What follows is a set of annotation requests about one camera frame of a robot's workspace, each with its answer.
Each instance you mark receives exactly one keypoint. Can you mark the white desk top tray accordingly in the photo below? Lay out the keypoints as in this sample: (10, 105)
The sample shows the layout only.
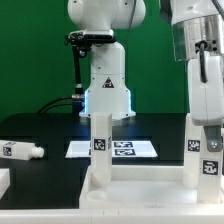
(139, 187)

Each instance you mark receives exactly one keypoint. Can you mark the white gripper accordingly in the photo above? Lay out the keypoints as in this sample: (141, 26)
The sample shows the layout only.
(206, 100)

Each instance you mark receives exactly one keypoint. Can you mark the white front rail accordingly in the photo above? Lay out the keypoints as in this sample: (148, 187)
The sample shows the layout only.
(79, 216)

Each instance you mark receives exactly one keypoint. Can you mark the white block left edge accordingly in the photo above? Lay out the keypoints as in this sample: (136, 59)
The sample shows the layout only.
(4, 181)

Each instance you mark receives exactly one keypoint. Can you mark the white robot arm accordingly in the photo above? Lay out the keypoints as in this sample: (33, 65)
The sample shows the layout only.
(198, 40)

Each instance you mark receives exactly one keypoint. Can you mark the marker tag sheet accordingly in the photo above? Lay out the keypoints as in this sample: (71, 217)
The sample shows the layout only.
(120, 149)

